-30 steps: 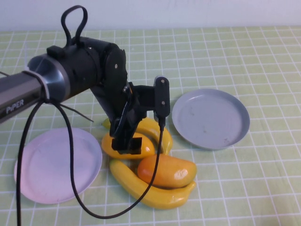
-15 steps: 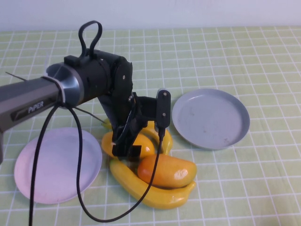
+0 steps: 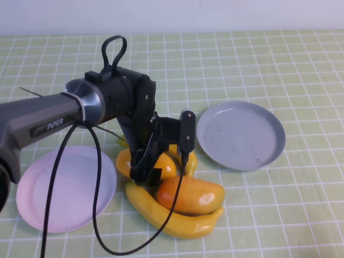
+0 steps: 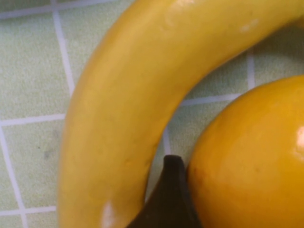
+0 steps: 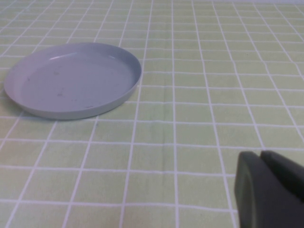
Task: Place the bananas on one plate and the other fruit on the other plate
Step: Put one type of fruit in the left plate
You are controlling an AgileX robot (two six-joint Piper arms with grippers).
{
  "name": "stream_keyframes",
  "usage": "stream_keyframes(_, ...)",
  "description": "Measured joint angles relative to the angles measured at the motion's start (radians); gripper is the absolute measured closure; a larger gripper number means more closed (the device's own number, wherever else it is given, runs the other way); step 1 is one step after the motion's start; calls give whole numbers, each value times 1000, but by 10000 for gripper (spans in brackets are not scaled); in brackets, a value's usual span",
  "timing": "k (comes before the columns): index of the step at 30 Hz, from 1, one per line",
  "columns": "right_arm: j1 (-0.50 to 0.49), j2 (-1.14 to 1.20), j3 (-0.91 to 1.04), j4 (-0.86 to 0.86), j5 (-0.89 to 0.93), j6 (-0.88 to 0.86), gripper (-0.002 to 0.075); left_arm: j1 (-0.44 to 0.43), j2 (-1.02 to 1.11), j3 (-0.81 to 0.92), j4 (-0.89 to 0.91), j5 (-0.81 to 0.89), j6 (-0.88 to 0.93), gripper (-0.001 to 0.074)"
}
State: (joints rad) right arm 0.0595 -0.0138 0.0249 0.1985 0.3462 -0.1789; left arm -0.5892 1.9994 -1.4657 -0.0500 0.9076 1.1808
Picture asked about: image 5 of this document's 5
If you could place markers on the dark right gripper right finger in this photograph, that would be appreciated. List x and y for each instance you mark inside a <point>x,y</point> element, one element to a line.
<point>287,173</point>

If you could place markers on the green white checked tablecloth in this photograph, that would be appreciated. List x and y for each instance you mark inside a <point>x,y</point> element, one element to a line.
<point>190,95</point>

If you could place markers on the grey round plastic plate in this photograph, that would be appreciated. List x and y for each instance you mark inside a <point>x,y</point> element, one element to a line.
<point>71,83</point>

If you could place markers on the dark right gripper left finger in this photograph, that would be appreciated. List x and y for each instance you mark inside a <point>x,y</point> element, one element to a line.
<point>256,197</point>

